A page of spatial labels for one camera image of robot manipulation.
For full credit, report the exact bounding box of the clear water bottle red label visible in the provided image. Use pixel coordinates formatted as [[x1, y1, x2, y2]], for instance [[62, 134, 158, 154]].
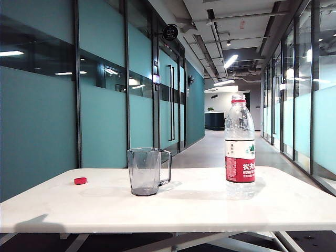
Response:
[[224, 94, 257, 200]]

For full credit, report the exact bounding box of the transparent grey plastic mug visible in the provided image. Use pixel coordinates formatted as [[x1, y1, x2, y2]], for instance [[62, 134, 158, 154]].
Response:
[[127, 147, 173, 196]]

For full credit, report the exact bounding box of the dark reception counter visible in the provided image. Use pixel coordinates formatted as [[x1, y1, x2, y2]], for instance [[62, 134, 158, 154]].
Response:
[[204, 112, 226, 131]]

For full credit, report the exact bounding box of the round black hanging sign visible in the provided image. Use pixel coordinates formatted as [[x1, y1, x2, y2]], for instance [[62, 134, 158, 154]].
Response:
[[162, 24, 179, 40]]

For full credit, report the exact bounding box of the long black door handle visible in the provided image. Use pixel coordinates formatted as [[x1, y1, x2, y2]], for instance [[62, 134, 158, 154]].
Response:
[[167, 65, 176, 141]]

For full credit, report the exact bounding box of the white metal table frame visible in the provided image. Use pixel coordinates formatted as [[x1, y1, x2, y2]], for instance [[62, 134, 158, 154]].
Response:
[[0, 230, 336, 252]]

